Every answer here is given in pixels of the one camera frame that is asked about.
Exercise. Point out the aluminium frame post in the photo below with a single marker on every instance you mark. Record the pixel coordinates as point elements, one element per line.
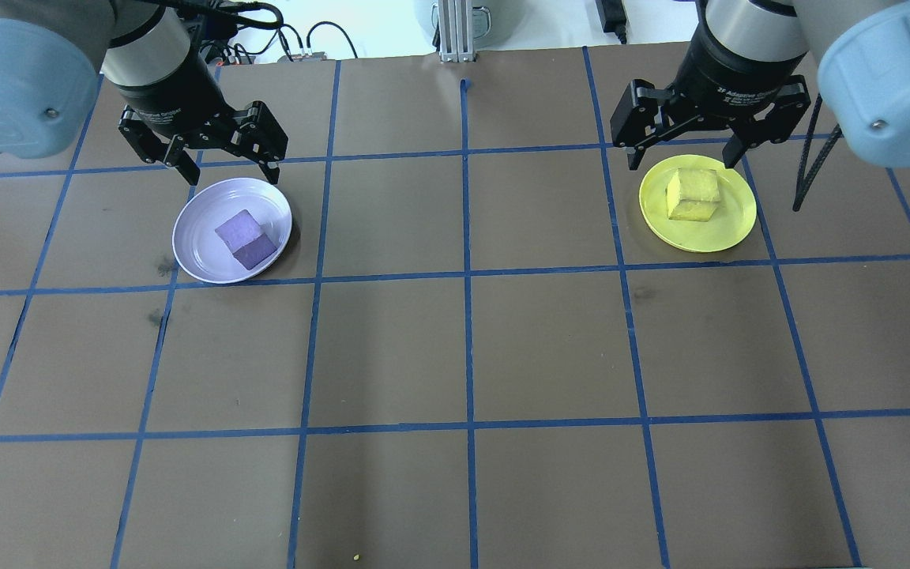
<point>455,39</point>

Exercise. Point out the yellow plate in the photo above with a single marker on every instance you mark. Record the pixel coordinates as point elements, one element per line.
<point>731,221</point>

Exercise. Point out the black power adapter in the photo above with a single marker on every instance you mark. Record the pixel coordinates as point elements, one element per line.
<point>611,16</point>

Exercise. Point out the yellow foam block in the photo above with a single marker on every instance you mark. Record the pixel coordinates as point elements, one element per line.
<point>692,194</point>

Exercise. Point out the purple plate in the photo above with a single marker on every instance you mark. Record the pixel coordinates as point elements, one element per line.
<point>198,249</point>

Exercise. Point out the purple foam block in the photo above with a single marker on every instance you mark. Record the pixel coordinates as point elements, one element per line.
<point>246,241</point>

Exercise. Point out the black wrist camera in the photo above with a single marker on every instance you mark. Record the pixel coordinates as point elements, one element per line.
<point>204,32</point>

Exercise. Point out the black hub with red plugs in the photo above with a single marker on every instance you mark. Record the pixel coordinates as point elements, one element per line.
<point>313,55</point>

